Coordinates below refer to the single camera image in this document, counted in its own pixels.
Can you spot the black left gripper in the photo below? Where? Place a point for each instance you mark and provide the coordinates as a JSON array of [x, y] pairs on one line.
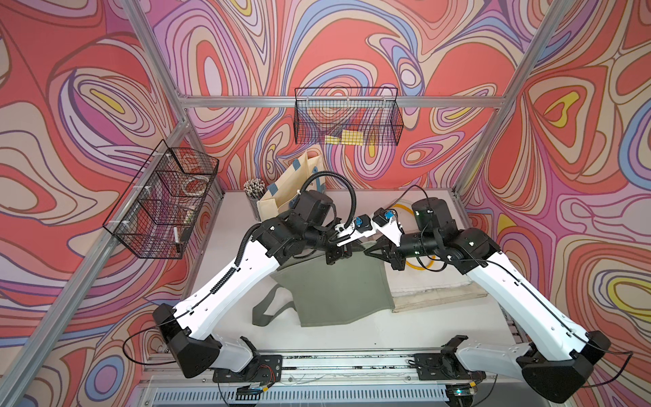
[[342, 252]]

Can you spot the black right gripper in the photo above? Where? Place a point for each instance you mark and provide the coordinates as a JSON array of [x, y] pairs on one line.
[[390, 249]]

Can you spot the green canvas bag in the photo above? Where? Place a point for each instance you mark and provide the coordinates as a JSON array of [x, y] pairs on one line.
[[324, 295]]

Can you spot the cream bag with yellow handles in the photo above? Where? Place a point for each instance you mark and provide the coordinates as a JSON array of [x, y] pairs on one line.
[[416, 279]]

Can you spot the cream canvas bag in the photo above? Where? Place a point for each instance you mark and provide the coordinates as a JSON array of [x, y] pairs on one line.
[[437, 296]]

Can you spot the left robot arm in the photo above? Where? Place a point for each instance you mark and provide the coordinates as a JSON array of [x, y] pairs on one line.
[[187, 327]]

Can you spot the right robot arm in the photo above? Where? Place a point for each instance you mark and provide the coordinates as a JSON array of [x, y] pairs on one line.
[[560, 354]]

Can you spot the clear cup of pencils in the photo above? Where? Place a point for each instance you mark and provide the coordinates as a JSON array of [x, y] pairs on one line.
[[255, 189]]

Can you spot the yellow sticky note pad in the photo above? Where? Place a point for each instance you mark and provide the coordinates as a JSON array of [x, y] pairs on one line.
[[352, 138]]

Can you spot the tape roll in basket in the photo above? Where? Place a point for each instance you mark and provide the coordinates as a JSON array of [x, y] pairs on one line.
[[195, 186]]

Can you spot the white marker in basket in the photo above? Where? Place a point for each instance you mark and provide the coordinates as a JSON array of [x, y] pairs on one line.
[[177, 239]]

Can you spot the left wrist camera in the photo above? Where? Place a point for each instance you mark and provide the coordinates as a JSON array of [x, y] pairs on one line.
[[361, 226]]

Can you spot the cream bag with blue handles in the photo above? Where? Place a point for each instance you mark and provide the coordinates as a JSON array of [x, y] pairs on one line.
[[281, 192]]

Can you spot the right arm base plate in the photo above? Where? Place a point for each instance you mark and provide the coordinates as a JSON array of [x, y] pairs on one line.
[[439, 367]]

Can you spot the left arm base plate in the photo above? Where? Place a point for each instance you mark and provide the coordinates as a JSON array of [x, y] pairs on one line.
[[263, 369]]

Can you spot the black wire basket, back wall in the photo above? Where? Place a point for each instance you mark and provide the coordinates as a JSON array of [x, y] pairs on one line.
[[321, 113]]

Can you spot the black wire basket, wall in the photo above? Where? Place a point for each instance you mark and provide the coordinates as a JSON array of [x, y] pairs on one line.
[[143, 218], [321, 113]]

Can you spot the black wire basket, left wall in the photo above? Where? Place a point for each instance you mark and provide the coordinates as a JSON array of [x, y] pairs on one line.
[[143, 218]]

